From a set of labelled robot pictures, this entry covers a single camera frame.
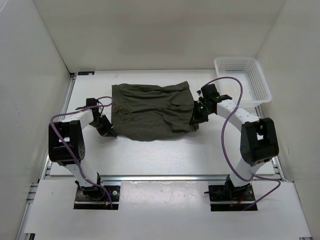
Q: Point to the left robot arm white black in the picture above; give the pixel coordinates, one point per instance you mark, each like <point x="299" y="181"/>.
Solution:
<point x="66" y="144"/>

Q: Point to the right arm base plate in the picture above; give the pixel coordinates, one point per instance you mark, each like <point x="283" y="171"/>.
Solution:
<point x="223" y="198"/>

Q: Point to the small blue label sticker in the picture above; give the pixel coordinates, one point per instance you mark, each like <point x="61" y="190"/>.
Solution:
<point x="86" y="73"/>

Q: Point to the white plastic mesh basket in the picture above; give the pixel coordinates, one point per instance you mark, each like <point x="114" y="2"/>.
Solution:
<point x="249" y="72"/>

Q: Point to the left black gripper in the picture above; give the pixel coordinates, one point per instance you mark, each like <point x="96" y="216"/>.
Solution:
<point x="108" y="131"/>

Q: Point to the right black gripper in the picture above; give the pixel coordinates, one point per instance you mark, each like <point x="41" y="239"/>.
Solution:
<point x="197" y="118"/>

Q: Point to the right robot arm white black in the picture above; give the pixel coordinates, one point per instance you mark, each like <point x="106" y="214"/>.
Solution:
<point x="258" y="138"/>

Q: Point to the olive green shorts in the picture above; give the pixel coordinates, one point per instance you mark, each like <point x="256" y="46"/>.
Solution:
<point x="151" y="112"/>

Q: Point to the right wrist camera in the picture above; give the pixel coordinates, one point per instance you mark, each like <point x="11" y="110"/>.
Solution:
<point x="224" y="97"/>

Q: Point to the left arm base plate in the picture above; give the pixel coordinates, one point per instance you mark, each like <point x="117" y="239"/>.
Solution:
<point x="95" y="198"/>

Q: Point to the front aluminium rail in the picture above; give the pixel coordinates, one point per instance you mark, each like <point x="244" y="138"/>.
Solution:
<point x="139" y="178"/>

